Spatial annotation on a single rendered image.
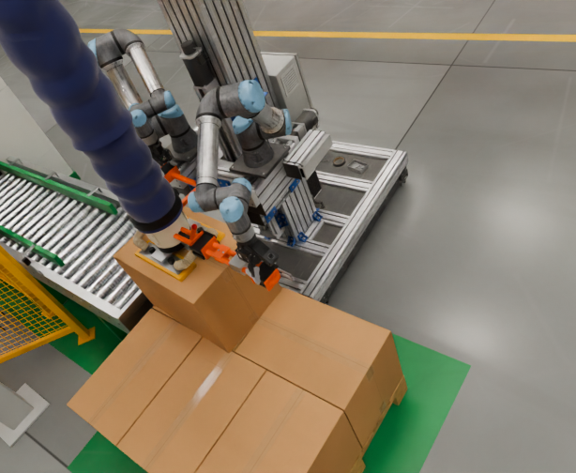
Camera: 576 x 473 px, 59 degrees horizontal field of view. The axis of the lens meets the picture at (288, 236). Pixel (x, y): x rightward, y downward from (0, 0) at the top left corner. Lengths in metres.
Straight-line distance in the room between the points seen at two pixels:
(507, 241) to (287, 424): 1.74
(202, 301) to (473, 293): 1.54
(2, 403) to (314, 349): 1.98
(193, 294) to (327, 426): 0.74
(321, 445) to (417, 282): 1.31
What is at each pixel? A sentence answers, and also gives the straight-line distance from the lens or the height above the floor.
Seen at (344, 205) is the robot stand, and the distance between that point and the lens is 3.30.
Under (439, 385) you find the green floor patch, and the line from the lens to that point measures 2.73.
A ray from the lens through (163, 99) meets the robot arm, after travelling 2.50.
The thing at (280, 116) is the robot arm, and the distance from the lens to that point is 2.26.
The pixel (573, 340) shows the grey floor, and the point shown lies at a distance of 2.89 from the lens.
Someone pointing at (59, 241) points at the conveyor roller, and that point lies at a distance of 3.69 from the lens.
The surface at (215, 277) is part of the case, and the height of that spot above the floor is 0.94.
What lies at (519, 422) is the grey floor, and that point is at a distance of 2.66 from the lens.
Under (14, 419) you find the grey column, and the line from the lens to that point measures 3.64.
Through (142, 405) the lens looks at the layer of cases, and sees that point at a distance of 2.50.
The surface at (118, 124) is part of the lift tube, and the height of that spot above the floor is 1.63.
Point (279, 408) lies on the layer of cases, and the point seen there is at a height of 0.54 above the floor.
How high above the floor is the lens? 2.45
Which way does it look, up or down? 44 degrees down
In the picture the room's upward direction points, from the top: 23 degrees counter-clockwise
